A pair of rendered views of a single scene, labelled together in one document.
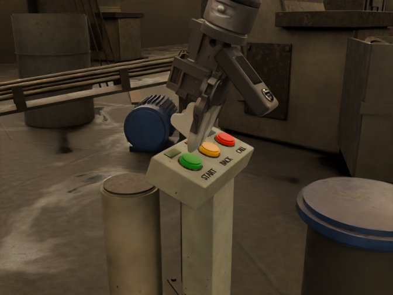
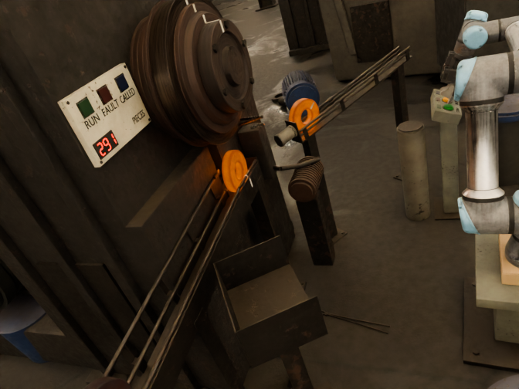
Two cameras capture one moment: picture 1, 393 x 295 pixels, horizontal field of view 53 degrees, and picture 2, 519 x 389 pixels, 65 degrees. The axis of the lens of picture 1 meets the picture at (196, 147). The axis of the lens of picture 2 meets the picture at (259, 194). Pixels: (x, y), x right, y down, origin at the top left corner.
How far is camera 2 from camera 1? 1.38 m
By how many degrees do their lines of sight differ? 13
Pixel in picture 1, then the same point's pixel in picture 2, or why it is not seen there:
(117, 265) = (413, 162)
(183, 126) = (447, 94)
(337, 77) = (430, 16)
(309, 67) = (405, 15)
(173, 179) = (446, 116)
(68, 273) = (336, 192)
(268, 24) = not seen: outside the picture
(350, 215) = (503, 109)
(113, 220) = (411, 143)
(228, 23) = (469, 52)
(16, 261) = not seen: hidden behind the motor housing
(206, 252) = (454, 143)
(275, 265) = not seen: hidden behind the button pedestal
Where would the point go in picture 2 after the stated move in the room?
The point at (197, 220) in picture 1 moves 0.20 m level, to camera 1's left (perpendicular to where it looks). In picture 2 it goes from (449, 130) to (406, 144)
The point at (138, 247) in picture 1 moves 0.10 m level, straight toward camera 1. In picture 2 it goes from (422, 151) to (436, 159)
